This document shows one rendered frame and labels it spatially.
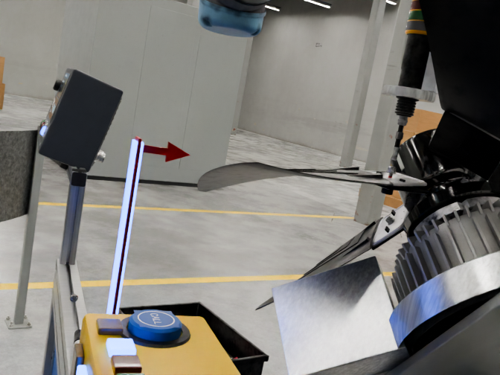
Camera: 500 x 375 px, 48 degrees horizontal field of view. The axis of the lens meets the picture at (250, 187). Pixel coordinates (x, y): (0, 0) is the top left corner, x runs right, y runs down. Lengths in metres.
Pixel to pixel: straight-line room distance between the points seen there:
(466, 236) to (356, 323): 0.18
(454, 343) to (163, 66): 6.54
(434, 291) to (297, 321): 0.20
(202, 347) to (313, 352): 0.33
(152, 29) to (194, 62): 0.68
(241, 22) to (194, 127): 6.72
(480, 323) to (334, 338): 0.18
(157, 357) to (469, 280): 0.36
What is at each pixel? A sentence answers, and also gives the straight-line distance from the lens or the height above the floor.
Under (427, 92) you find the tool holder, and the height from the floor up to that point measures 1.31.
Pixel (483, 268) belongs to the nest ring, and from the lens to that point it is 0.65.
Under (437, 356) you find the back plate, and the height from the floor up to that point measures 0.99.
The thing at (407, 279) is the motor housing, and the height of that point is 1.08.
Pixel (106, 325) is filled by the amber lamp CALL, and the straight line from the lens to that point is 0.44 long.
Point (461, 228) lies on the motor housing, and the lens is 0.70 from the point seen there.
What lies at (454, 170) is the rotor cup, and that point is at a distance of 0.81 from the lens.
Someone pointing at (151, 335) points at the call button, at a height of 1.08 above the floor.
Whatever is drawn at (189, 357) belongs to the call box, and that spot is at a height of 1.07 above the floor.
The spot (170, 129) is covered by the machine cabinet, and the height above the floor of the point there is 0.71.
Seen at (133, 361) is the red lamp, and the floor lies 1.08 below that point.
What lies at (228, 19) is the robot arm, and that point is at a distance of 0.63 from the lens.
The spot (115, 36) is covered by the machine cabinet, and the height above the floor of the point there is 1.69.
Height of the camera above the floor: 1.26
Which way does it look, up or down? 9 degrees down
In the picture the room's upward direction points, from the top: 10 degrees clockwise
